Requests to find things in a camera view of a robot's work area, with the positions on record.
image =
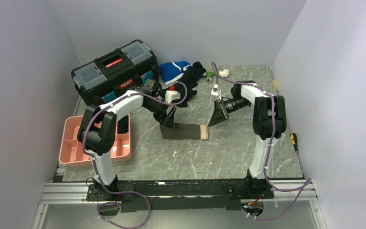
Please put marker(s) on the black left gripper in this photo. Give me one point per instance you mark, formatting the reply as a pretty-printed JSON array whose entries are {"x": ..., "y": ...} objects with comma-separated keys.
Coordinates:
[{"x": 169, "y": 119}]

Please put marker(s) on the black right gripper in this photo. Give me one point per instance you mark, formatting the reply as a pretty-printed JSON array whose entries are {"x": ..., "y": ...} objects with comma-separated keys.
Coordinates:
[{"x": 220, "y": 113}]

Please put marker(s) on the olive underwear with beige waistband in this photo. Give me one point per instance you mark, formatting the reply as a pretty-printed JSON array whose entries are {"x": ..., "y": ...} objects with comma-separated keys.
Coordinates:
[{"x": 185, "y": 132}]

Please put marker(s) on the pink compartment tray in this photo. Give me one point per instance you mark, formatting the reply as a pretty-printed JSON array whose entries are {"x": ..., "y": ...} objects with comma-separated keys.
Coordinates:
[{"x": 71, "y": 149}]

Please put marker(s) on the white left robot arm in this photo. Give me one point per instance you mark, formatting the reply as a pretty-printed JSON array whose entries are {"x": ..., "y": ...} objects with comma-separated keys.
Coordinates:
[{"x": 97, "y": 131}]

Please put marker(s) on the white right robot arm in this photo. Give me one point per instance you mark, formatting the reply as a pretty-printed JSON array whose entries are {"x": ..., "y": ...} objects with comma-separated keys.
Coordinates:
[{"x": 269, "y": 121}]

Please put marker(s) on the black rolled underwear in tray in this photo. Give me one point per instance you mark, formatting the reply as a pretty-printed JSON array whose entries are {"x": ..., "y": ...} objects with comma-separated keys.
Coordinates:
[{"x": 123, "y": 125}]

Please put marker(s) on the green white pipe fitting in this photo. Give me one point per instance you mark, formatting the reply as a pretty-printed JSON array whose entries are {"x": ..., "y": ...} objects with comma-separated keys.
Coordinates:
[{"x": 210, "y": 75}]

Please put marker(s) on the blue white garment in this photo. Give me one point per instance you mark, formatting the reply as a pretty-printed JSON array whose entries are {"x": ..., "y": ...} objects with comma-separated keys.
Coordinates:
[{"x": 171, "y": 72}]

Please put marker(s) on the black plastic toolbox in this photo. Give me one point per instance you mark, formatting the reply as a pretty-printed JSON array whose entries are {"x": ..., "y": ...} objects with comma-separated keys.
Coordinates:
[{"x": 108, "y": 77}]

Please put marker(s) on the yellow black screwdriver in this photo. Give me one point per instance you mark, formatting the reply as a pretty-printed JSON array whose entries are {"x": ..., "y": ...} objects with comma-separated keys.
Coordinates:
[{"x": 294, "y": 141}]

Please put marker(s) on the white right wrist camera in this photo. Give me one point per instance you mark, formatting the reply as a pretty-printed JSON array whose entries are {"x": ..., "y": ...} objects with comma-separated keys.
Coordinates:
[{"x": 216, "y": 92}]

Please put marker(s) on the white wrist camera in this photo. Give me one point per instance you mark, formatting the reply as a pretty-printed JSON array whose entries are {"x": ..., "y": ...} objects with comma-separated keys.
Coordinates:
[
  {"x": 172, "y": 95},
  {"x": 216, "y": 92}
]

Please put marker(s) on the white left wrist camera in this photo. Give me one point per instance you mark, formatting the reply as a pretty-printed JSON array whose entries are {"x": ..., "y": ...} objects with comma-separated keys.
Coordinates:
[{"x": 172, "y": 95}]

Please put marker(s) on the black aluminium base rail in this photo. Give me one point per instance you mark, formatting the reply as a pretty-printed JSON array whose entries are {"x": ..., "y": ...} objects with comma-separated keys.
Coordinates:
[{"x": 229, "y": 194}]

